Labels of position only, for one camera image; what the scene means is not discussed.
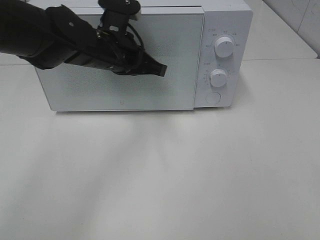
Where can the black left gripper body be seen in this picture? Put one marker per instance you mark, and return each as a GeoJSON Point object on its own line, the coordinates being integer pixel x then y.
{"type": "Point", "coordinates": [114, 45]}

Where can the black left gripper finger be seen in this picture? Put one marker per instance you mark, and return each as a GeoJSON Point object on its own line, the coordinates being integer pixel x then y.
{"type": "Point", "coordinates": [126, 7]}
{"type": "Point", "coordinates": [149, 66]}

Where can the white microwave door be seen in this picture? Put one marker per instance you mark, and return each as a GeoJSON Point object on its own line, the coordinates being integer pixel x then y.
{"type": "Point", "coordinates": [171, 35]}

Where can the round white door release button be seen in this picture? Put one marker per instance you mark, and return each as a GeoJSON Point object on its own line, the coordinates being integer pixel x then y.
{"type": "Point", "coordinates": [213, 98]}

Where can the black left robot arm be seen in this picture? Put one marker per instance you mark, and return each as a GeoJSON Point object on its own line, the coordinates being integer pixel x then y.
{"type": "Point", "coordinates": [47, 38]}

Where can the white microwave oven body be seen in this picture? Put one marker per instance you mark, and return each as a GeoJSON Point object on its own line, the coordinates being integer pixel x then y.
{"type": "Point", "coordinates": [230, 18]}

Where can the lower white microwave knob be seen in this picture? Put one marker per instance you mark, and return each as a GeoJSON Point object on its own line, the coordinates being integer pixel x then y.
{"type": "Point", "coordinates": [218, 78]}

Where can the white microwave knob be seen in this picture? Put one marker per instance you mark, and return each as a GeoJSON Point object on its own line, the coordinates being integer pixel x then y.
{"type": "Point", "coordinates": [218, 78]}
{"type": "Point", "coordinates": [224, 46]}

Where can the upper white microwave knob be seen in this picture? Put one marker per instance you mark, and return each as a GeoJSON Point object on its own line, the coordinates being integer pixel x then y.
{"type": "Point", "coordinates": [224, 46]}

